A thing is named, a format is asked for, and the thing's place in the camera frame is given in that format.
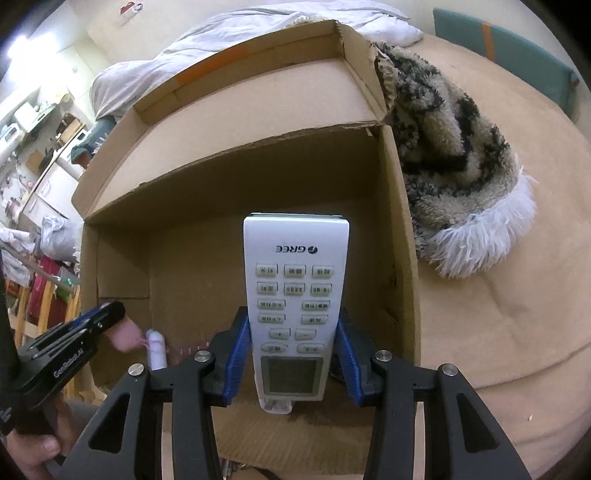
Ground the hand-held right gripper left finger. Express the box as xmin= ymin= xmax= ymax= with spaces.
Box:
xmin=58 ymin=307 xmax=252 ymax=480

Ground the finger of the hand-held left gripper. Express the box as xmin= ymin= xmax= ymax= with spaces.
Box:
xmin=65 ymin=301 xmax=127 ymax=340

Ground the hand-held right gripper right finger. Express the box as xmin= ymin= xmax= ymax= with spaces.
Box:
xmin=335 ymin=309 xmax=532 ymax=480

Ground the small pale tube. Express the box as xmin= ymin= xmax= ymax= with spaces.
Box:
xmin=105 ymin=316 xmax=140 ymax=354

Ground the white remote control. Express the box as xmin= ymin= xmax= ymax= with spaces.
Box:
xmin=243 ymin=212 xmax=350 ymax=414

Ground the brown cardboard box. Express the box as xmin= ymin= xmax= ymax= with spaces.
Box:
xmin=71 ymin=18 xmax=422 ymax=476

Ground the person's left hand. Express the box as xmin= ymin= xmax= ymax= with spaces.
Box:
xmin=0 ymin=399 xmax=100 ymax=480

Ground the wooden rack with colourful items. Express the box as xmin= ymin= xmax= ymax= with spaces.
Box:
xmin=4 ymin=256 xmax=83 ymax=352

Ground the white plastic bag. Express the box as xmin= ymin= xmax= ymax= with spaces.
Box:
xmin=41 ymin=216 xmax=84 ymax=268

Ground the hanging white cloth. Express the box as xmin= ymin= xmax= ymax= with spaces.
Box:
xmin=0 ymin=226 xmax=44 ymax=254

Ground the white floor cabinet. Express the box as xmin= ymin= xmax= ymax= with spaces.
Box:
xmin=23 ymin=161 xmax=86 ymax=222

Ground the dark teal cloth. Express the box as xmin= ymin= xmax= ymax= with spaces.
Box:
xmin=71 ymin=117 xmax=116 ymax=169

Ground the white duvet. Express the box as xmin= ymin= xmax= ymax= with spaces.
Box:
xmin=90 ymin=7 xmax=423 ymax=132

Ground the patterned fuzzy blanket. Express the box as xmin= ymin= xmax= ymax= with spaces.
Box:
xmin=281 ymin=14 xmax=539 ymax=278

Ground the pink bead bracelet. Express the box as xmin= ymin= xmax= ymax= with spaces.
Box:
xmin=164 ymin=344 xmax=213 ymax=359

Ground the teal cushion with orange strap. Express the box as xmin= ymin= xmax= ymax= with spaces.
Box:
xmin=433 ymin=8 xmax=580 ymax=123

